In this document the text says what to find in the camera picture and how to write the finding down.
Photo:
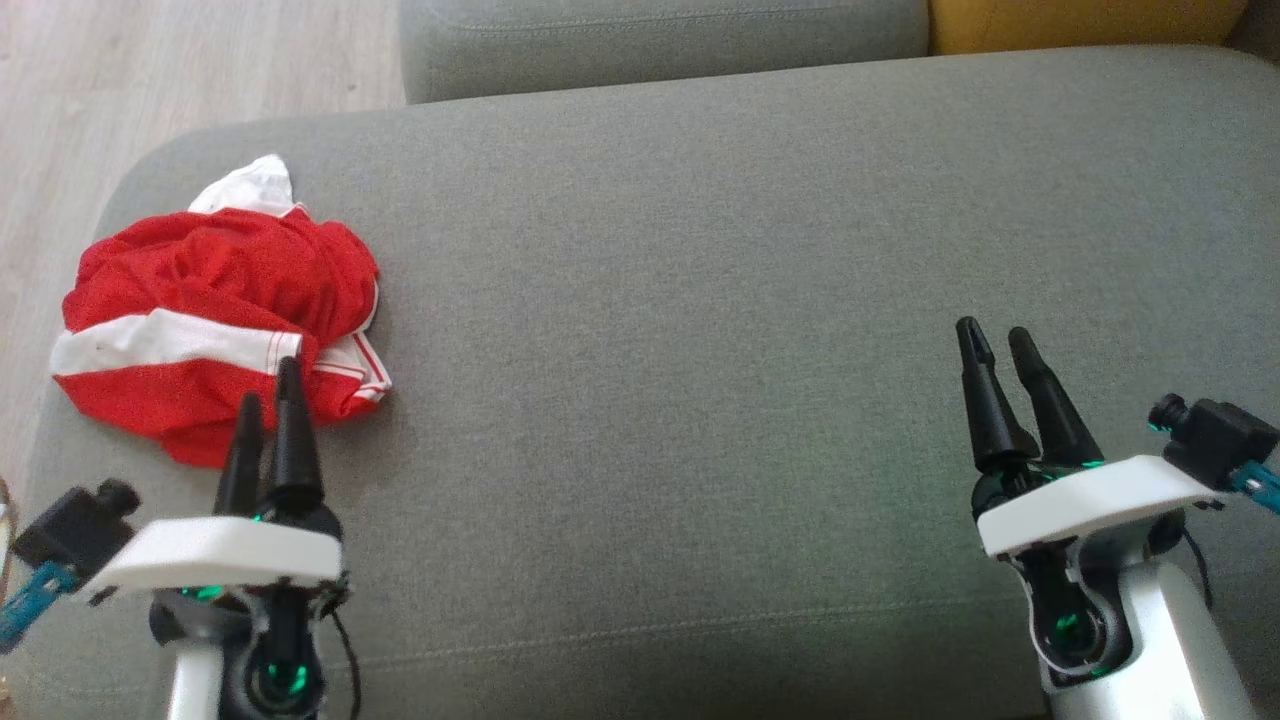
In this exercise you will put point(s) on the teal left camera connector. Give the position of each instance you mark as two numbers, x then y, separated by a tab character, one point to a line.
30	600

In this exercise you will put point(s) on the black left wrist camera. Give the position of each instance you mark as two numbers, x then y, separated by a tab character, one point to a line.
75	530

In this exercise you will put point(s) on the red white jersey shirt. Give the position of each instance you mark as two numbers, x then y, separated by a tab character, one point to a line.
250	265

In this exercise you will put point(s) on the teal right camera connector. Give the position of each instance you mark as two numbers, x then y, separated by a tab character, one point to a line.
1258	485

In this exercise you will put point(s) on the grey fabric sofa seat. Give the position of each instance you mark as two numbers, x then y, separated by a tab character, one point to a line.
650	350

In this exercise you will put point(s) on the teal camera connector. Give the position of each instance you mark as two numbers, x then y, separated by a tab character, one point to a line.
1258	485
30	600

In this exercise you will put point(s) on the grey sofa back cushion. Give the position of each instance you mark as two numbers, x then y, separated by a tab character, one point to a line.
650	45

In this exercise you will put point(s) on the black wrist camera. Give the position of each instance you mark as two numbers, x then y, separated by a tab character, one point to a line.
75	530
1220	435

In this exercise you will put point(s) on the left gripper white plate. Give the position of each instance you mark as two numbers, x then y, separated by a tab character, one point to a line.
220	550

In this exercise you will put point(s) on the yellow cushion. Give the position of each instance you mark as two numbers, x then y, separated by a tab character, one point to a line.
1080	25

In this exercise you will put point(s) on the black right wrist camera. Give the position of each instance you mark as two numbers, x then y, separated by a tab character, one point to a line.
1220	435

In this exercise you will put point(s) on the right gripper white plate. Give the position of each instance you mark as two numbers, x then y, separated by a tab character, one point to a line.
1090	505

